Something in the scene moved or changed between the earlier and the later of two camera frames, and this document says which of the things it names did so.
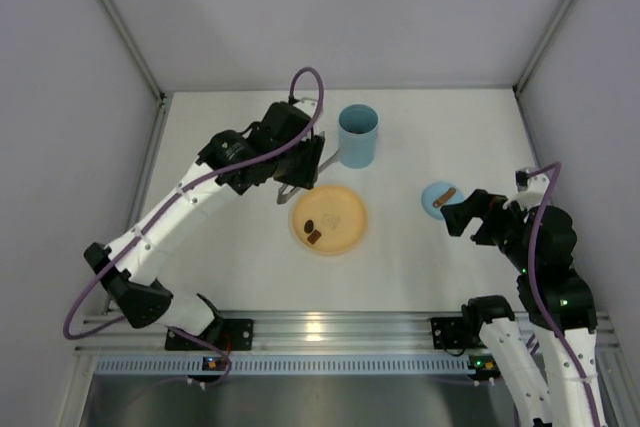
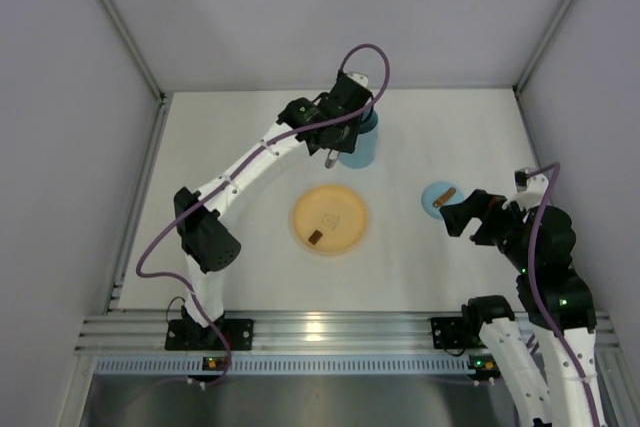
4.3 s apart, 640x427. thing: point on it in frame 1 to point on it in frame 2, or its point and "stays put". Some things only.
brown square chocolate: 314,237 stays put
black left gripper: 308,162 to 347,134
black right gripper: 483,217 stays put
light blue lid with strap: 438,195 stays put
